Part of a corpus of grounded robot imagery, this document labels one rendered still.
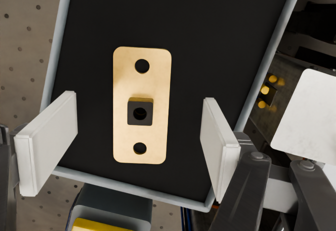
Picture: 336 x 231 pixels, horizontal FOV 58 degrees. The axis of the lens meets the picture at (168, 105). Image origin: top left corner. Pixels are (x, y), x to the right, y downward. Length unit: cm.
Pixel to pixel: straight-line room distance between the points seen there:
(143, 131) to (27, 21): 54
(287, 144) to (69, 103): 20
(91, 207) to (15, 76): 51
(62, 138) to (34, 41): 55
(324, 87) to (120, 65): 18
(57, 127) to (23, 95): 59
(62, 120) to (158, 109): 7
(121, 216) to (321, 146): 19
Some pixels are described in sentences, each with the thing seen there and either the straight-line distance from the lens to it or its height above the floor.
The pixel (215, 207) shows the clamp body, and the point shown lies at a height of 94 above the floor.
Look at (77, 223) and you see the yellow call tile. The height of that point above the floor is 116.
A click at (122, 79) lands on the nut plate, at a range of 21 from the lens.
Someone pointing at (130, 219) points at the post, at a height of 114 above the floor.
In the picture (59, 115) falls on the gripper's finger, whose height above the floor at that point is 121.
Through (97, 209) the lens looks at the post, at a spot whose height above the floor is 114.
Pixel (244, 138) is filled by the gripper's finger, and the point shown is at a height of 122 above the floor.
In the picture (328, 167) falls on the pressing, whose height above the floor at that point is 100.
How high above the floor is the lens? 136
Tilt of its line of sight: 72 degrees down
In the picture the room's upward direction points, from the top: 178 degrees clockwise
